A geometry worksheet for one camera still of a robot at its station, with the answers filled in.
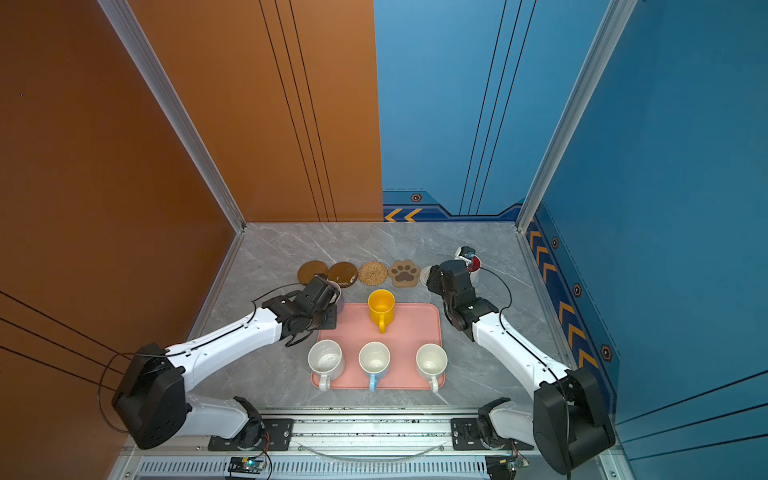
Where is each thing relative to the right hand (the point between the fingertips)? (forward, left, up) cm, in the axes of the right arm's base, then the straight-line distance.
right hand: (436, 271), depth 86 cm
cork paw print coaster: (+11, +9, -16) cm, 22 cm away
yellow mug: (-3, +17, -13) cm, 22 cm away
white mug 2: (-20, +2, -14) cm, 25 cm away
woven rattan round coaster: (+11, +20, -16) cm, 28 cm away
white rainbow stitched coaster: (+11, +2, -17) cm, 20 cm away
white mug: (-20, +32, -15) cm, 40 cm away
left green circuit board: (-44, +48, -18) cm, 67 cm away
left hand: (-9, +30, -8) cm, 32 cm away
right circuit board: (-44, -14, -19) cm, 50 cm away
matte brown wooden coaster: (+12, +44, -15) cm, 48 cm away
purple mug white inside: (-15, +25, +10) cm, 31 cm away
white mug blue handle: (-20, +18, -15) cm, 31 cm away
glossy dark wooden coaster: (+12, +31, -16) cm, 37 cm away
